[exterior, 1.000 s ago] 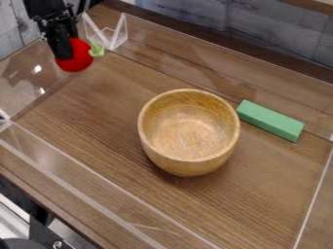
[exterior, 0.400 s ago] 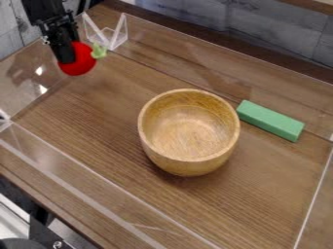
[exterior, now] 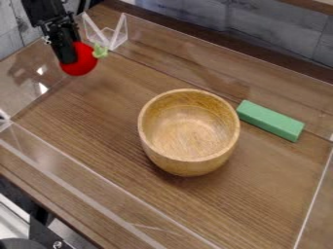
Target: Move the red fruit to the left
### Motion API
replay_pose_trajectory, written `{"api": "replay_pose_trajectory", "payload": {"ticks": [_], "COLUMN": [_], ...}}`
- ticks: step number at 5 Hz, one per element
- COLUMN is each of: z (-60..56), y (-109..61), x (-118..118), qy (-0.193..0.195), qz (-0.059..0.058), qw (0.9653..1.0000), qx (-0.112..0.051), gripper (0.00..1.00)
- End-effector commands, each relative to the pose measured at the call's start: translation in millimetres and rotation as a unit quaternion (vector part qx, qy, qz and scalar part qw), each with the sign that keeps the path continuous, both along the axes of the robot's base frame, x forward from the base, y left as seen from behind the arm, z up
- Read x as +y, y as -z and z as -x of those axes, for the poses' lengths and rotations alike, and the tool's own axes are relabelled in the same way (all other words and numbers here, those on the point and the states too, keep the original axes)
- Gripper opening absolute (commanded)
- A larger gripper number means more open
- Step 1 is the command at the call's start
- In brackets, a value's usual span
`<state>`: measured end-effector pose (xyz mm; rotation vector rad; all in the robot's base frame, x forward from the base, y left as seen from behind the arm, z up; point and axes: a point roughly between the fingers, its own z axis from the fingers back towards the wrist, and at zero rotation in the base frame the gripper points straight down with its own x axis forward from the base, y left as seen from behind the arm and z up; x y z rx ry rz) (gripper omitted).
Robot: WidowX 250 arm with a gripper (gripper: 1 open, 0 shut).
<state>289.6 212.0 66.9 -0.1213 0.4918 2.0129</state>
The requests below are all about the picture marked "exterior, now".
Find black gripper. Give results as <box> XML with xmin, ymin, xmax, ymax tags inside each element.
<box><xmin>22</xmin><ymin>0</ymin><xmax>81</xmax><ymax>64</ymax></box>

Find red plush strawberry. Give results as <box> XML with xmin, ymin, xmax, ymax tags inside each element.
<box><xmin>61</xmin><ymin>42</ymin><xmax>109</xmax><ymax>76</ymax></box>

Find wooden bowl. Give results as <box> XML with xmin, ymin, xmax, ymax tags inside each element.
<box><xmin>137</xmin><ymin>89</ymin><xmax>241</xmax><ymax>177</ymax></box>

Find clear acrylic tray walls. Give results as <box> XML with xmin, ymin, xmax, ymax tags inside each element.
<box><xmin>0</xmin><ymin>5</ymin><xmax>333</xmax><ymax>249</ymax></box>

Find green rectangular block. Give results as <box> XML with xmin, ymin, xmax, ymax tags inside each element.
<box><xmin>237</xmin><ymin>100</ymin><xmax>305</xmax><ymax>142</ymax></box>

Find clear acrylic corner bracket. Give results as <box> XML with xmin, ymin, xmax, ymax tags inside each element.
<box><xmin>82</xmin><ymin>13</ymin><xmax>129</xmax><ymax>51</ymax></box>

